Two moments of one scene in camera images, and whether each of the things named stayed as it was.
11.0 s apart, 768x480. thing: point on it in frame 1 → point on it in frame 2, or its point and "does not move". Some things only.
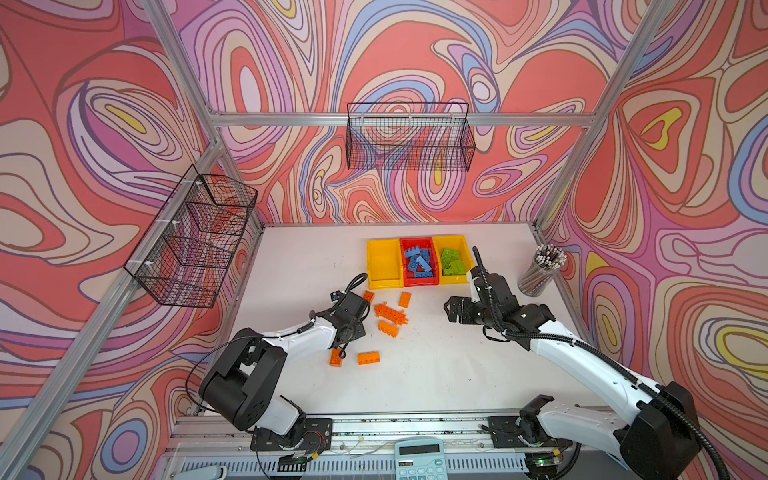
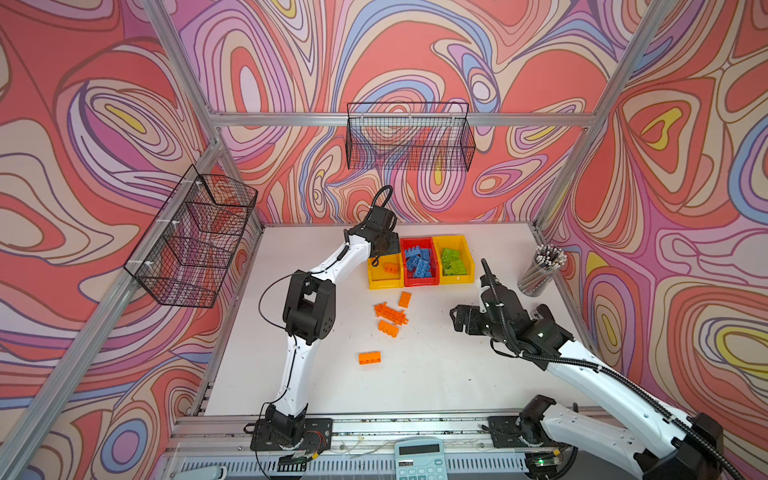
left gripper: (360, 330) → (394, 243)
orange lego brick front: (369, 358) does not move
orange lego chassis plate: (389, 313) does not move
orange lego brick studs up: (404, 300) does not move
